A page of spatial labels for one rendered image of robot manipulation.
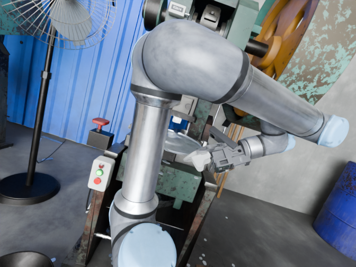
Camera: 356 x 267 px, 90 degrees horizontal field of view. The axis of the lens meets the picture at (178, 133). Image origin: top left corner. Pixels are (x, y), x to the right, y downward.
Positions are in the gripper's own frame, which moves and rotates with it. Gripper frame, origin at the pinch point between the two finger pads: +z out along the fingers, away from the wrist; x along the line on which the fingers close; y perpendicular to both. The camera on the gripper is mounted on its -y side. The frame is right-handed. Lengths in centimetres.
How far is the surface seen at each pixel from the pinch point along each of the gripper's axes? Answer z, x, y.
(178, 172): 5.8, 23.6, -4.3
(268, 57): -52, 5, -45
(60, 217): 89, 57, -5
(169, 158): 8.6, 24.0, -12.7
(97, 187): 39.7, 12.7, -2.0
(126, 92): 52, 84, -136
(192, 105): -9.2, 14.6, -34.8
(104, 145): 35.2, 8.6, -18.9
